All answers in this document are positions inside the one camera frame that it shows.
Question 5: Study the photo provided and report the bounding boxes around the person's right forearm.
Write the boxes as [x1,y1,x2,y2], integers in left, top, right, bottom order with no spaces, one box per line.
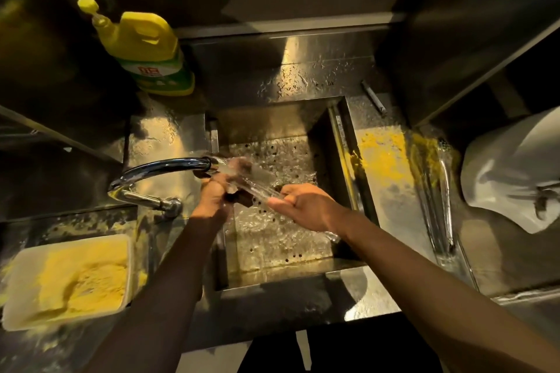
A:
[333,206,560,373]

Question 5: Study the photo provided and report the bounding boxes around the chrome sink faucet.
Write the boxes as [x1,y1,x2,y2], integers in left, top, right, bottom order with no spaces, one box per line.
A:
[107,156,219,219]

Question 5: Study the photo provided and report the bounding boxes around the person's dark apron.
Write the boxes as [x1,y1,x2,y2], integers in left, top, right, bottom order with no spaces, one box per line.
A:
[237,312,443,373]

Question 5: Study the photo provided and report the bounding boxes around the white plastic container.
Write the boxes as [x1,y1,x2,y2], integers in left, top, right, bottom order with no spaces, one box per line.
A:
[1,234,134,332]

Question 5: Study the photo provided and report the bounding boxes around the yellow dish soap bottle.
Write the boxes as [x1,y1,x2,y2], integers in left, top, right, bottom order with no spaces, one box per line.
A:
[77,0,196,97]

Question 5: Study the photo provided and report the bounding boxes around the person's left hand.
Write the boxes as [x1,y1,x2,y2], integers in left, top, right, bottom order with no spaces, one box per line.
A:
[191,166,251,221]

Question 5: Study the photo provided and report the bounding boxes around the person's left forearm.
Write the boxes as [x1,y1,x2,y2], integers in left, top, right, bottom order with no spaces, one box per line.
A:
[82,211,233,373]

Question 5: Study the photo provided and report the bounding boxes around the yellow powder in container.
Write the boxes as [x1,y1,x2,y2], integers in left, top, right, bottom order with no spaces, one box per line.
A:
[17,241,130,319]

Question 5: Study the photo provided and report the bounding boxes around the person's right hand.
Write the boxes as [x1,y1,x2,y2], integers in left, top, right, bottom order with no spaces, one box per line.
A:
[267,183,347,234]

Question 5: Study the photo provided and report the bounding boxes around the small dark metal rod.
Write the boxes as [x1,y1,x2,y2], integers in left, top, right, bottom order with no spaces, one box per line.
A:
[360,79,388,116]

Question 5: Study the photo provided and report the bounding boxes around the perforated steel drain plate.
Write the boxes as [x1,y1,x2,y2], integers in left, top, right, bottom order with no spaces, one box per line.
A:
[224,136,346,274]

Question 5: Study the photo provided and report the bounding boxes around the metal tongs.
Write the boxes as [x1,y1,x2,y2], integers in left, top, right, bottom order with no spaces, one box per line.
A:
[410,136,459,257]

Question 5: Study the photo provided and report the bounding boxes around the stainless steel sink basin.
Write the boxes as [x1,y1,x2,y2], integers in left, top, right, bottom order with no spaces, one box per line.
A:
[205,96,382,291]

